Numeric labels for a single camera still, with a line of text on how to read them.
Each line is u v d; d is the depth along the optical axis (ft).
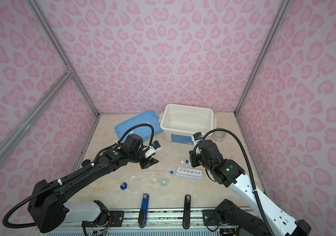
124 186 2.75
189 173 2.75
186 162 2.51
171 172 2.89
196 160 2.08
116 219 2.40
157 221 2.39
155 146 2.22
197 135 2.05
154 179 2.82
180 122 3.62
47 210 1.26
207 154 1.70
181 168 2.77
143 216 2.40
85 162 2.89
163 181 2.79
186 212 2.37
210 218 2.41
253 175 1.51
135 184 2.80
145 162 2.26
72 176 1.52
